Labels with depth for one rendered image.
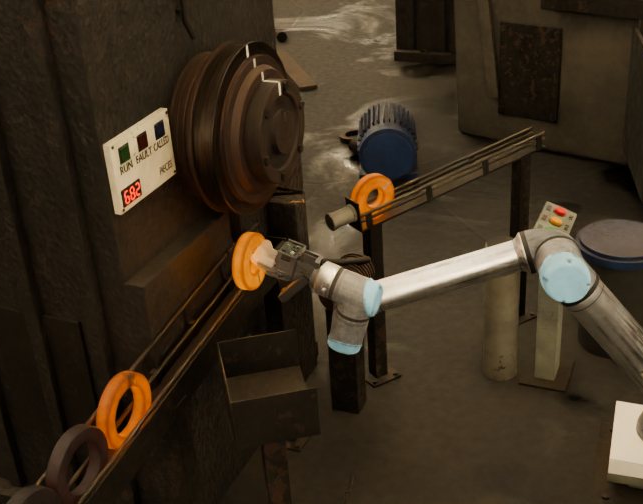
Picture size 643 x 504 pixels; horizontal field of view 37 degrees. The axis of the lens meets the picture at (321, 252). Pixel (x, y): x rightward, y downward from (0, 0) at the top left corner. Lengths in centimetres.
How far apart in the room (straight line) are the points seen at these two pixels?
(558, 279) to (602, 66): 271
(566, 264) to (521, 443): 96
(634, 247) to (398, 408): 98
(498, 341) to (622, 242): 55
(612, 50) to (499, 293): 200
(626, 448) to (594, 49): 254
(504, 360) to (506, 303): 23
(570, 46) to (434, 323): 185
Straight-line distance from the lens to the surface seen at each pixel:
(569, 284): 245
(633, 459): 297
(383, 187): 318
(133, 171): 241
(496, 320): 337
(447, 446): 322
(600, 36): 501
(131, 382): 232
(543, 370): 350
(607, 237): 355
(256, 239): 258
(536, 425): 332
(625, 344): 259
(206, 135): 248
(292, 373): 251
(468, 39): 534
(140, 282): 247
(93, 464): 231
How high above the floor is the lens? 205
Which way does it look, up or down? 28 degrees down
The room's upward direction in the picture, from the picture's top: 4 degrees counter-clockwise
